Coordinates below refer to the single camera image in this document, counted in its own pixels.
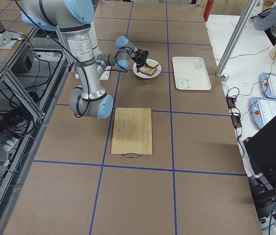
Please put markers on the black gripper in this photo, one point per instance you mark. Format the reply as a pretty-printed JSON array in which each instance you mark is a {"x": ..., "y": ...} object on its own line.
[{"x": 138, "y": 58}]

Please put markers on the bread slice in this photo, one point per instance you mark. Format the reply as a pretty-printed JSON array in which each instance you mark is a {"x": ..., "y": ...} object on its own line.
[
  {"x": 148, "y": 72},
  {"x": 151, "y": 64}
]

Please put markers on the white round plate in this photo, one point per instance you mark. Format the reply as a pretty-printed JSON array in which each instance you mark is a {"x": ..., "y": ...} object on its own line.
[{"x": 146, "y": 76}]

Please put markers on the bread slice under egg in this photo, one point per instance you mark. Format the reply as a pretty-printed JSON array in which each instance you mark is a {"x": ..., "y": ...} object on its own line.
[{"x": 148, "y": 72}]

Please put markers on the cream bear tray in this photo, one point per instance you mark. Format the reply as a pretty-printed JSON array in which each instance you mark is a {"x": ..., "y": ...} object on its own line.
[{"x": 190, "y": 74}]

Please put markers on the wooden cutting board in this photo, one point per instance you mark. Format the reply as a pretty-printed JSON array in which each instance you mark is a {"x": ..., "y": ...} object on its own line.
[{"x": 132, "y": 132}]

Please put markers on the small metal cylinder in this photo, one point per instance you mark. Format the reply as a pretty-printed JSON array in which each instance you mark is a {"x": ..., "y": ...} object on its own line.
[{"x": 225, "y": 77}]

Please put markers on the red cylinder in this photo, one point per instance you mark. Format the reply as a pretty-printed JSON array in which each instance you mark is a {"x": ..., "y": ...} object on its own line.
[{"x": 207, "y": 9}]

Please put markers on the black usb hub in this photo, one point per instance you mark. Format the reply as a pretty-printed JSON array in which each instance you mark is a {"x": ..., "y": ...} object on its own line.
[{"x": 231, "y": 102}]

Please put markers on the lower blue teach pendant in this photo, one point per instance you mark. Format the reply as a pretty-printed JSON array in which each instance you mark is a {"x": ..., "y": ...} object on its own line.
[{"x": 262, "y": 110}]

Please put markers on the seated person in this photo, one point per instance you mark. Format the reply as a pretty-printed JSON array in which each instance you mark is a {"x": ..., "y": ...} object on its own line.
[{"x": 264, "y": 18}]

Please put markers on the black laptop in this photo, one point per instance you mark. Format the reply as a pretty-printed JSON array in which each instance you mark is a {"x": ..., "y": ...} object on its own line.
[{"x": 261, "y": 149}]

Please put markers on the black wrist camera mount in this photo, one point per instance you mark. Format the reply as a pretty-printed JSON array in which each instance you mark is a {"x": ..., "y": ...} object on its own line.
[{"x": 141, "y": 55}]

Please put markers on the white pedestal column base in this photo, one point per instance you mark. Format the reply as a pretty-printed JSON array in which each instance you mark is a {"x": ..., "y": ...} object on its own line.
[{"x": 89, "y": 66}]

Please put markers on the aluminium frame post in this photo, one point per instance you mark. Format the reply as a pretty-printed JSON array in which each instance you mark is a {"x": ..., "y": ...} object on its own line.
[{"x": 245, "y": 15}]

